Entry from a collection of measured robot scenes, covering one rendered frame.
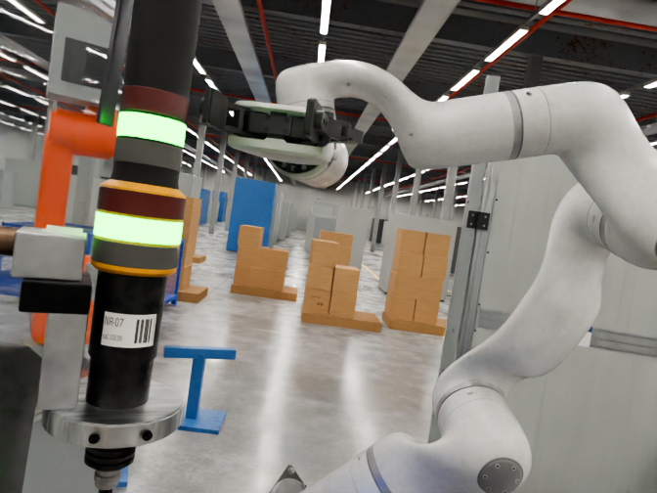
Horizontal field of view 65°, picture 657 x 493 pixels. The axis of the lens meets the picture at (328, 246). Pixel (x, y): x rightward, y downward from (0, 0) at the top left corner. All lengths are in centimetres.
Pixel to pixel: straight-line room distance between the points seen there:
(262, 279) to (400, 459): 872
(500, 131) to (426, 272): 773
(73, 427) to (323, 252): 751
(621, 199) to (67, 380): 64
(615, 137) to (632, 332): 154
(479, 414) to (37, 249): 69
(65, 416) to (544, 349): 67
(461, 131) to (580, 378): 164
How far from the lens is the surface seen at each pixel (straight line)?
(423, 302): 849
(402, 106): 68
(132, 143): 28
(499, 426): 83
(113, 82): 31
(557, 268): 83
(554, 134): 72
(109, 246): 28
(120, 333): 28
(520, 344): 83
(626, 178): 75
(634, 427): 233
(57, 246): 28
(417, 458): 87
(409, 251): 833
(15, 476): 42
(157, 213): 27
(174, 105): 28
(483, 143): 69
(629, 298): 221
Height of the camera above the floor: 157
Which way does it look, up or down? 3 degrees down
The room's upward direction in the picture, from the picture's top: 8 degrees clockwise
